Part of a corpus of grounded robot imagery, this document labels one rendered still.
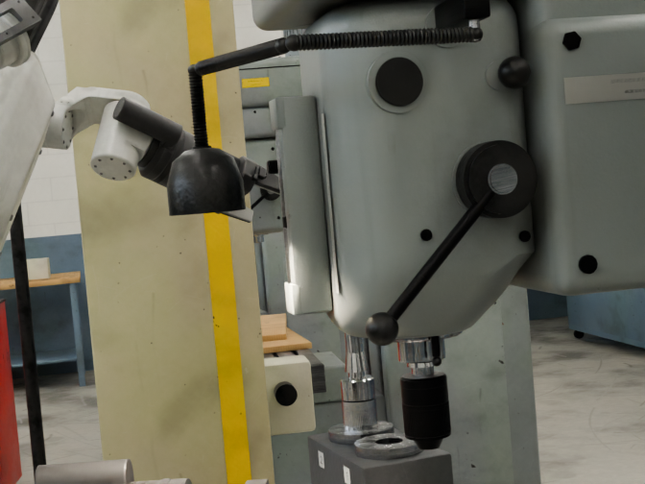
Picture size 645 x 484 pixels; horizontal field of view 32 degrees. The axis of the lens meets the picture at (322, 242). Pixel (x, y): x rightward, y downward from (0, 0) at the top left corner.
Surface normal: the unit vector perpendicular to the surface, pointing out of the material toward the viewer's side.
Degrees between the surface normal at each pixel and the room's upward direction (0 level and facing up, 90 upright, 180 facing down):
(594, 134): 90
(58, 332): 90
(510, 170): 90
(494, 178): 90
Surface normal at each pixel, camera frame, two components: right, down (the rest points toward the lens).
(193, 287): 0.21, 0.04
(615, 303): -0.98, 0.09
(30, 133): 0.91, -0.15
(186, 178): -0.36, -0.23
